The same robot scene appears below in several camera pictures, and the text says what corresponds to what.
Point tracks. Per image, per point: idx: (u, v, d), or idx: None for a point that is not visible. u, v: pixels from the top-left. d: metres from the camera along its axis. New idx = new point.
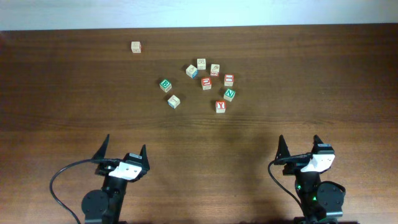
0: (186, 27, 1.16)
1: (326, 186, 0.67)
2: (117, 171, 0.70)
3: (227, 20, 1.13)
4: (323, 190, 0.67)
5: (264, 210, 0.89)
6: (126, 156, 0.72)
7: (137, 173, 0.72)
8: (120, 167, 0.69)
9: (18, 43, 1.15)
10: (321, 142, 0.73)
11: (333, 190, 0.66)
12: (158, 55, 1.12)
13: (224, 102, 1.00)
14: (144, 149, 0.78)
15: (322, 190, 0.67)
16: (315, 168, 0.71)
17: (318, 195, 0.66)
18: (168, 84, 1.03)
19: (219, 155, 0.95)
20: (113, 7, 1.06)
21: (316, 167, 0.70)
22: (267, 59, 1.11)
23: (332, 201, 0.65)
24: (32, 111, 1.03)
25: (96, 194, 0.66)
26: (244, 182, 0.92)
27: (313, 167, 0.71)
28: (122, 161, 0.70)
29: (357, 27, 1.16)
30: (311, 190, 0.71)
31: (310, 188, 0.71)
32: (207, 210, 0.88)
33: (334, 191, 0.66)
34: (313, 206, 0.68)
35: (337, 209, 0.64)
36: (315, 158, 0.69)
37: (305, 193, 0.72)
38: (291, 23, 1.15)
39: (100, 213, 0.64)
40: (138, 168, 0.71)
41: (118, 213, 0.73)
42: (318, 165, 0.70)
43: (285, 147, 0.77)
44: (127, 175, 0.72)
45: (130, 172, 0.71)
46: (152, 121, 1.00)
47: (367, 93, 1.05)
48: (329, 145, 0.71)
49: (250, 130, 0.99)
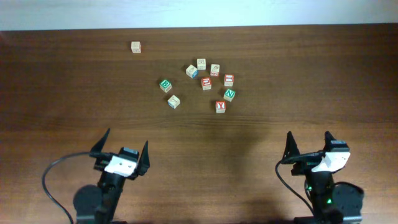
0: (186, 27, 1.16)
1: (342, 188, 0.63)
2: (110, 165, 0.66)
3: (227, 20, 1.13)
4: (339, 191, 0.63)
5: (263, 210, 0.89)
6: (120, 150, 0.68)
7: (132, 170, 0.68)
8: (112, 162, 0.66)
9: (18, 43, 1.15)
10: (334, 140, 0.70)
11: (350, 191, 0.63)
12: (158, 55, 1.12)
13: (224, 102, 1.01)
14: (146, 145, 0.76)
15: (338, 192, 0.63)
16: (329, 168, 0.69)
17: (333, 196, 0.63)
18: (168, 84, 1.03)
19: (219, 155, 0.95)
20: (112, 7, 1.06)
21: (329, 165, 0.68)
22: (267, 60, 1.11)
23: (350, 205, 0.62)
24: (32, 111, 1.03)
25: (89, 189, 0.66)
26: (244, 182, 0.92)
27: (326, 166, 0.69)
28: (115, 155, 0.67)
29: (357, 27, 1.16)
30: (324, 191, 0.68)
31: (322, 190, 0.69)
32: (207, 210, 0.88)
33: (352, 193, 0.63)
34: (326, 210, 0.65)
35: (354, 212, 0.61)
36: (328, 156, 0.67)
37: (317, 195, 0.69)
38: (292, 23, 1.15)
39: (92, 208, 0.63)
40: (132, 164, 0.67)
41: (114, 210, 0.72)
42: (333, 164, 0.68)
43: (295, 145, 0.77)
44: (122, 170, 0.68)
45: (124, 166, 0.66)
46: (152, 121, 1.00)
47: (367, 93, 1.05)
48: (343, 142, 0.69)
49: (250, 130, 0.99)
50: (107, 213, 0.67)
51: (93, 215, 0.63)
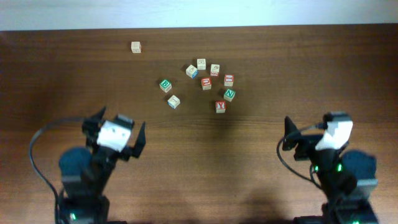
0: (186, 27, 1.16)
1: (352, 155, 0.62)
2: (103, 131, 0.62)
3: (227, 20, 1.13)
4: (349, 157, 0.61)
5: (263, 210, 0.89)
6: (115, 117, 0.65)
7: (125, 140, 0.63)
8: (106, 127, 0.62)
9: (19, 43, 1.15)
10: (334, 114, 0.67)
11: (360, 157, 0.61)
12: (158, 55, 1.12)
13: (224, 102, 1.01)
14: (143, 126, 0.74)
15: (349, 157, 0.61)
16: (334, 139, 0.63)
17: (344, 162, 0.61)
18: (168, 84, 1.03)
19: (219, 155, 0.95)
20: (113, 7, 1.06)
21: (333, 134, 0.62)
22: (266, 60, 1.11)
23: (364, 170, 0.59)
24: (32, 111, 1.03)
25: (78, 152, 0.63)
26: (244, 182, 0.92)
27: (330, 137, 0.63)
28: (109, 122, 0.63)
29: (357, 27, 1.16)
30: (331, 163, 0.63)
31: (329, 163, 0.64)
32: (207, 210, 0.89)
33: (362, 158, 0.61)
34: (338, 180, 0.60)
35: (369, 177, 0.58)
36: (331, 125, 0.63)
37: (326, 172, 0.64)
38: (292, 23, 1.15)
39: (82, 170, 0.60)
40: (126, 132, 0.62)
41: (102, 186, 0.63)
42: (336, 134, 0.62)
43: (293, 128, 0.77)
44: (114, 141, 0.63)
45: (116, 134, 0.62)
46: (152, 121, 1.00)
47: (367, 93, 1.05)
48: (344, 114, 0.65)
49: (250, 130, 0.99)
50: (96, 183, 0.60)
51: (78, 177, 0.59)
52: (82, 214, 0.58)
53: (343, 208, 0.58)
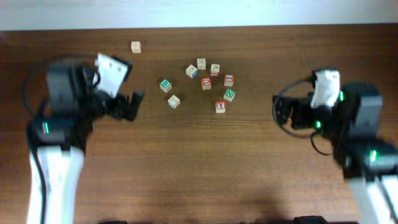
0: (186, 26, 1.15)
1: (356, 84, 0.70)
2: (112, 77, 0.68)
3: (227, 19, 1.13)
4: (352, 86, 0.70)
5: (263, 210, 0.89)
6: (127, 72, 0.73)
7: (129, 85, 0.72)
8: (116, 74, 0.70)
9: (18, 43, 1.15)
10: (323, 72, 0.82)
11: (362, 84, 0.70)
12: (158, 55, 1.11)
13: (224, 102, 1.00)
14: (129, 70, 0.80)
15: (352, 85, 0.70)
16: (326, 87, 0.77)
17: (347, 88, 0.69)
18: (168, 84, 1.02)
19: (219, 155, 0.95)
20: (113, 7, 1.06)
21: (322, 83, 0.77)
22: (267, 60, 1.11)
23: (367, 90, 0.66)
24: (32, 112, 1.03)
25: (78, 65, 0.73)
26: (244, 182, 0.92)
27: (322, 86, 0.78)
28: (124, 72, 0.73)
29: (358, 27, 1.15)
30: (339, 101, 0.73)
31: (337, 104, 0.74)
32: (207, 210, 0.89)
33: (365, 84, 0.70)
34: (346, 113, 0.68)
35: (374, 95, 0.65)
36: (319, 76, 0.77)
37: (338, 111, 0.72)
38: (292, 23, 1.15)
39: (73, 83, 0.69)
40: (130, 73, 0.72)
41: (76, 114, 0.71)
42: (328, 84, 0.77)
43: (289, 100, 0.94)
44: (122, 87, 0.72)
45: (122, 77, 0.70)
46: (152, 121, 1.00)
47: None
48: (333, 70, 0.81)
49: (250, 130, 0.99)
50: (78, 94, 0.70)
51: (68, 78, 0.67)
52: (55, 128, 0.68)
53: (357, 136, 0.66)
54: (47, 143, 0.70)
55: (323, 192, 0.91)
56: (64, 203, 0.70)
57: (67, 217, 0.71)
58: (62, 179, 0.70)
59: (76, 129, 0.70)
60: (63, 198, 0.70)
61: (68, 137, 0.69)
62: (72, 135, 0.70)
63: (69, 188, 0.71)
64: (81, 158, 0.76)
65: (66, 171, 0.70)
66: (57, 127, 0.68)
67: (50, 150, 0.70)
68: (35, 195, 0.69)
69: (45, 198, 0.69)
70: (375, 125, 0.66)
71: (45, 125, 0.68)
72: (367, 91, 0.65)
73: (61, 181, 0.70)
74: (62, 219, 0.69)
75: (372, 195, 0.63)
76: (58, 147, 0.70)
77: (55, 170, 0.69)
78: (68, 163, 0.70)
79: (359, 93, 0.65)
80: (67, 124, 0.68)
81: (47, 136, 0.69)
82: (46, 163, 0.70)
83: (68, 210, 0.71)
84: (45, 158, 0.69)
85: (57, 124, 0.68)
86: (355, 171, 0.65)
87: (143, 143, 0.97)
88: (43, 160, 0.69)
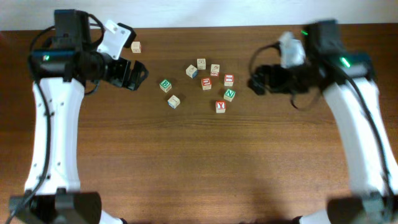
0: (186, 27, 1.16)
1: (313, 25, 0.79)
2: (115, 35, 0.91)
3: (227, 20, 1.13)
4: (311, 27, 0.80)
5: (263, 210, 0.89)
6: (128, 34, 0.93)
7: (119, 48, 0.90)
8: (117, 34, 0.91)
9: (19, 43, 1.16)
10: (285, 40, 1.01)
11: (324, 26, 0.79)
12: (158, 55, 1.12)
13: (224, 102, 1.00)
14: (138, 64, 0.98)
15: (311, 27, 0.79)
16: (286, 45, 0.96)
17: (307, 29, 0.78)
18: (168, 84, 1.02)
19: (219, 155, 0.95)
20: (112, 7, 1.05)
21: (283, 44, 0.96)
22: (267, 59, 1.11)
23: (327, 25, 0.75)
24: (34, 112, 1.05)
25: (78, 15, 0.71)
26: (244, 182, 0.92)
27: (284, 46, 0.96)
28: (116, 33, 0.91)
29: (357, 27, 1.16)
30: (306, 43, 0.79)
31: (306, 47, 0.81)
32: (207, 210, 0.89)
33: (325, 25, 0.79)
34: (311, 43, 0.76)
35: (329, 23, 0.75)
36: (283, 42, 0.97)
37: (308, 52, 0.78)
38: (291, 23, 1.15)
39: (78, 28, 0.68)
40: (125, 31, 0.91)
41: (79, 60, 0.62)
42: (286, 43, 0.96)
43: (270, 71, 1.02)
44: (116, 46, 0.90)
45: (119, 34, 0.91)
46: (152, 121, 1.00)
47: None
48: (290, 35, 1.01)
49: (250, 130, 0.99)
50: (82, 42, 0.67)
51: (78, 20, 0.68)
52: (58, 58, 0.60)
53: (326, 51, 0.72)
54: (50, 72, 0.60)
55: (323, 192, 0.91)
56: (67, 137, 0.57)
57: (73, 153, 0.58)
58: (66, 105, 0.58)
59: (88, 40, 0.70)
60: (66, 132, 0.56)
61: (71, 55, 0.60)
62: (78, 52, 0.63)
63: (71, 118, 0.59)
64: (82, 96, 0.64)
65: (72, 100, 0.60)
66: (58, 58, 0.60)
67: (53, 80, 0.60)
68: (38, 122, 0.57)
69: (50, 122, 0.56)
70: (340, 45, 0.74)
71: (46, 55, 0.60)
72: (323, 20, 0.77)
73: (66, 106, 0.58)
74: (62, 157, 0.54)
75: (342, 100, 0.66)
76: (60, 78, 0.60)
77: (60, 98, 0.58)
78: (68, 91, 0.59)
79: (319, 21, 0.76)
80: (66, 55, 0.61)
81: (50, 65, 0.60)
82: (50, 93, 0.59)
83: (69, 141, 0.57)
84: (48, 87, 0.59)
85: (58, 56, 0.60)
86: (329, 84, 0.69)
87: (143, 143, 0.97)
88: (45, 90, 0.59)
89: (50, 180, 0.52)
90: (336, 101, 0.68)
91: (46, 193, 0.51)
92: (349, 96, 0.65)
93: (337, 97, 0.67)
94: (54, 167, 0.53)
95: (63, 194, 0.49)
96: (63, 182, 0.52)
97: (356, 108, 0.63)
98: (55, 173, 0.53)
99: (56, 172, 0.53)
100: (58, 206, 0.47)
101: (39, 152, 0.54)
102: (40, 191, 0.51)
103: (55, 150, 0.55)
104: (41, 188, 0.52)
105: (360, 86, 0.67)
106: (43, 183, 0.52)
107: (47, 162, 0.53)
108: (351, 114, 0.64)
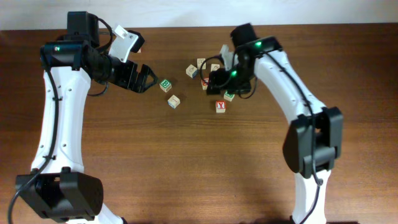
0: (185, 26, 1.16)
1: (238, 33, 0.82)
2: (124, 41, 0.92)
3: (227, 19, 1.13)
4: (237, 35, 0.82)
5: (263, 210, 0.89)
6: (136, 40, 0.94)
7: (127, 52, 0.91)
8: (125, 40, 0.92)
9: (17, 42, 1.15)
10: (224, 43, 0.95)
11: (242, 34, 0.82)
12: (158, 55, 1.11)
13: (224, 102, 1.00)
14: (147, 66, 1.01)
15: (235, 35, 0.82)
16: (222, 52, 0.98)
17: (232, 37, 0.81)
18: (168, 84, 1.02)
19: (219, 155, 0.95)
20: (112, 7, 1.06)
21: None
22: None
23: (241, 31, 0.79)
24: (32, 111, 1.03)
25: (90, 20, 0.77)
26: (243, 182, 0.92)
27: None
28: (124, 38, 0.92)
29: (357, 27, 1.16)
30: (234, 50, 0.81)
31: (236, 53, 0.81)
32: (207, 210, 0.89)
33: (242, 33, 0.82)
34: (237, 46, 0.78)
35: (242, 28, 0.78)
36: None
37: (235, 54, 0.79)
38: (291, 23, 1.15)
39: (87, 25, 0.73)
40: (134, 36, 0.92)
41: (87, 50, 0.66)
42: None
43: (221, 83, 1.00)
44: (125, 51, 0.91)
45: (128, 39, 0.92)
46: (152, 121, 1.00)
47: (367, 92, 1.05)
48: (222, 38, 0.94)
49: (250, 130, 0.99)
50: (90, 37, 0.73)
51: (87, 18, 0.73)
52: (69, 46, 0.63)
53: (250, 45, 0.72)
54: (60, 62, 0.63)
55: None
56: (73, 121, 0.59)
57: (78, 135, 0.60)
58: (74, 92, 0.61)
59: (95, 40, 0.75)
60: (71, 115, 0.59)
61: (78, 48, 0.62)
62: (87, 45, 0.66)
63: (78, 105, 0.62)
64: (89, 86, 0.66)
65: (79, 87, 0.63)
66: (67, 50, 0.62)
67: (63, 69, 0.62)
68: (46, 105, 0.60)
69: (57, 106, 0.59)
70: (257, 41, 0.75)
71: (56, 46, 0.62)
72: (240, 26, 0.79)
73: (73, 93, 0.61)
74: (67, 140, 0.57)
75: (262, 66, 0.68)
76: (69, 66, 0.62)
77: (69, 84, 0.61)
78: (76, 79, 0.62)
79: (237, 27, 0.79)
80: (75, 47, 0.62)
81: (60, 55, 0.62)
82: (60, 79, 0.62)
83: (74, 124, 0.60)
84: (58, 74, 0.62)
85: (67, 48, 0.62)
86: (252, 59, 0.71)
87: (143, 143, 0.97)
88: (55, 77, 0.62)
89: (55, 161, 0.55)
90: (259, 70, 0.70)
91: (51, 173, 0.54)
92: (265, 63, 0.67)
93: (260, 69, 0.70)
94: (60, 149, 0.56)
95: (67, 172, 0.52)
96: (68, 162, 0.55)
97: (272, 68, 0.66)
98: (61, 155, 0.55)
99: (62, 153, 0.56)
100: (63, 186, 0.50)
101: (47, 134, 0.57)
102: (46, 171, 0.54)
103: (61, 133, 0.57)
104: (48, 168, 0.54)
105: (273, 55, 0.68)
106: (48, 164, 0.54)
107: (54, 143, 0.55)
108: (270, 74, 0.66)
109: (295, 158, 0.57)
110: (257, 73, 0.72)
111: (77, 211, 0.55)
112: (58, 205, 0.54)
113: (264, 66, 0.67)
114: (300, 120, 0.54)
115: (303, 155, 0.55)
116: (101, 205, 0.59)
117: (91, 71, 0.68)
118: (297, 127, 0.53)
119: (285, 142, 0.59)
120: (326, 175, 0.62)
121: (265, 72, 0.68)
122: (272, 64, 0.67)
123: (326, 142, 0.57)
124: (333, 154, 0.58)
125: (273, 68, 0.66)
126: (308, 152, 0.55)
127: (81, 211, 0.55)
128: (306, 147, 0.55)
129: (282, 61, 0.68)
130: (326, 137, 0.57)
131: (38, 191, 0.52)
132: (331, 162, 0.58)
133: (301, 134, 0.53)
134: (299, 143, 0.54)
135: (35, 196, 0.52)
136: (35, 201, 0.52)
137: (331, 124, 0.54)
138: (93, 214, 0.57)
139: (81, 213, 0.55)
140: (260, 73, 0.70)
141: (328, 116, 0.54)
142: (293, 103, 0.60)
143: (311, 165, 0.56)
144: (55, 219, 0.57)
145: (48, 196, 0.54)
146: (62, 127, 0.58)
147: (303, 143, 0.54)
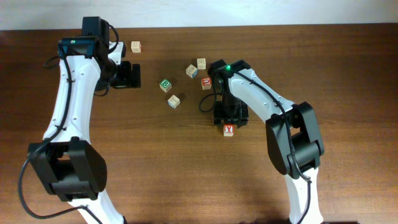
0: (186, 27, 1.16)
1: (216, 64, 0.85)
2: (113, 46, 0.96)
3: (227, 20, 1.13)
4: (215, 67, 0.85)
5: (263, 210, 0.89)
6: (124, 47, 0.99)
7: (119, 53, 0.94)
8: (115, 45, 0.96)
9: (17, 42, 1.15)
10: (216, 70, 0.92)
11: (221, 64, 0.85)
12: (158, 55, 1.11)
13: (232, 126, 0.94)
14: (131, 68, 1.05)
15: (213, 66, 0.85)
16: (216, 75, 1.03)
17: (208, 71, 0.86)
18: (168, 84, 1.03)
19: (219, 154, 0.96)
20: (113, 7, 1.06)
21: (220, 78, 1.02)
22: (267, 59, 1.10)
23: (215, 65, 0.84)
24: (32, 112, 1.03)
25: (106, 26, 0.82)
26: (243, 182, 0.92)
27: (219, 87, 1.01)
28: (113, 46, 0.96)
29: (357, 27, 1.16)
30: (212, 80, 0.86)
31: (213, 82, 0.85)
32: (207, 210, 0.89)
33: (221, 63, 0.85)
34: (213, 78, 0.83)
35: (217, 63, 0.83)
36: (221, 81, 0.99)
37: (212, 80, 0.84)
38: (291, 23, 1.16)
39: (102, 28, 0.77)
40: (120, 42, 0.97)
41: (97, 49, 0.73)
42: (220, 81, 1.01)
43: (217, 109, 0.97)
44: (117, 53, 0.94)
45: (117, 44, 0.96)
46: (152, 121, 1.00)
47: (367, 92, 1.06)
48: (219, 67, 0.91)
49: (250, 130, 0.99)
50: (102, 39, 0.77)
51: (100, 22, 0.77)
52: (82, 42, 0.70)
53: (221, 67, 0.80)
54: (76, 53, 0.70)
55: (323, 192, 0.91)
56: (83, 101, 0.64)
57: (86, 114, 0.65)
58: (86, 76, 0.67)
59: (105, 41, 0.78)
60: (81, 94, 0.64)
61: (91, 42, 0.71)
62: (97, 42, 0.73)
63: (88, 88, 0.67)
64: (97, 76, 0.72)
65: (91, 74, 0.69)
66: (82, 44, 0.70)
67: (78, 58, 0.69)
68: (60, 85, 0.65)
69: (70, 86, 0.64)
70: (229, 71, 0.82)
71: (73, 40, 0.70)
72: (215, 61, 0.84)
73: (85, 76, 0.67)
74: (77, 114, 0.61)
75: (234, 84, 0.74)
76: (83, 55, 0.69)
77: (81, 70, 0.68)
78: (88, 65, 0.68)
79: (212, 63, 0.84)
80: (88, 42, 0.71)
81: (76, 47, 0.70)
82: (73, 65, 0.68)
83: (84, 104, 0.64)
84: (73, 61, 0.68)
85: (82, 43, 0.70)
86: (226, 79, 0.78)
87: (143, 143, 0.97)
88: (70, 64, 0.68)
89: (66, 132, 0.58)
90: (234, 89, 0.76)
91: (61, 142, 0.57)
92: (236, 80, 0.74)
93: (234, 87, 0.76)
94: (71, 121, 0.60)
95: (74, 142, 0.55)
96: (77, 133, 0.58)
97: (243, 83, 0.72)
98: (71, 126, 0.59)
99: (72, 125, 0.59)
100: (70, 156, 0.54)
101: (59, 109, 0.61)
102: (56, 140, 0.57)
103: (73, 108, 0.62)
104: (58, 138, 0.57)
105: (245, 71, 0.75)
106: (60, 134, 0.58)
107: (65, 116, 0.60)
108: (242, 88, 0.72)
109: (280, 159, 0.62)
110: (233, 93, 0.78)
111: (83, 185, 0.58)
112: (63, 179, 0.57)
113: (236, 83, 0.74)
114: (273, 120, 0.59)
115: (287, 154, 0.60)
116: (104, 183, 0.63)
117: (101, 64, 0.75)
118: (272, 127, 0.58)
119: (269, 144, 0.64)
120: (313, 172, 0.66)
121: (239, 88, 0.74)
122: (242, 79, 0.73)
123: (306, 139, 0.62)
124: (315, 150, 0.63)
125: (244, 83, 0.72)
126: (289, 150, 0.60)
127: (86, 186, 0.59)
128: (286, 144, 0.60)
129: (250, 75, 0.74)
130: (305, 134, 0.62)
131: (47, 160, 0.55)
132: (316, 158, 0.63)
133: (278, 133, 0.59)
134: (278, 141, 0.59)
135: (45, 165, 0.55)
136: (43, 170, 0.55)
137: (304, 119, 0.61)
138: (97, 191, 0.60)
139: (86, 188, 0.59)
140: (235, 91, 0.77)
141: (300, 112, 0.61)
142: (265, 107, 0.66)
143: (296, 163, 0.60)
144: (60, 195, 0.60)
145: (55, 168, 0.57)
146: (73, 104, 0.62)
147: (282, 142, 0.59)
